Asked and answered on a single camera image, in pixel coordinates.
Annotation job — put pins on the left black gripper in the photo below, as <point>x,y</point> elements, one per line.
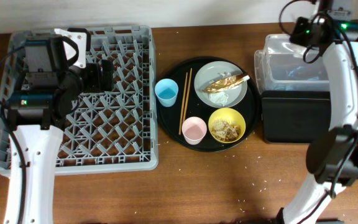
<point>94,73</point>

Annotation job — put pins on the light blue plastic cup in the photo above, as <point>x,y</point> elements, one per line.
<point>166,91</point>

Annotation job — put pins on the pink plastic cup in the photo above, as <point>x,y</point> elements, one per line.
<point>194,129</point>

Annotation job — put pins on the white tissue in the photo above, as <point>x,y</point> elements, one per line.
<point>219,98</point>

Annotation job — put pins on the gold foil wrapper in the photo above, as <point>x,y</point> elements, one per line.
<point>226,83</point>

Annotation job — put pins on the yellow plastic bowl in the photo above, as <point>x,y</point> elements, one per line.
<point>231,116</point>

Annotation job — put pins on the food scraps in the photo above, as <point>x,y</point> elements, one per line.
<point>225,131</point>

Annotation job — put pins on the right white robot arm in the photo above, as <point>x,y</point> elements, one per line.
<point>332,159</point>

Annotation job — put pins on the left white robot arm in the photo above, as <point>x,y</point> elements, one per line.
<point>35,114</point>

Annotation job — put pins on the grey dishwasher rack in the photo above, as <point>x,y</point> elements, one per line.
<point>111,131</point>

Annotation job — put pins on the left wooden chopstick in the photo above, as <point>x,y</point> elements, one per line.
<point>183,102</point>

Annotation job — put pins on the wooden chopstick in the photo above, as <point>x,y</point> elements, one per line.
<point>187,94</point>
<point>183,102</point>

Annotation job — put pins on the right wooden chopstick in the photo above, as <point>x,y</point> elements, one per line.
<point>187,94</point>

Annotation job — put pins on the round black tray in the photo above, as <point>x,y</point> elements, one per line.
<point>169,117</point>

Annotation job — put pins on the clear plastic bin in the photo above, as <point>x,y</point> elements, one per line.
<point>279,66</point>

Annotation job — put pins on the black rectangular bin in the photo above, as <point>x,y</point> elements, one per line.
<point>295,117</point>

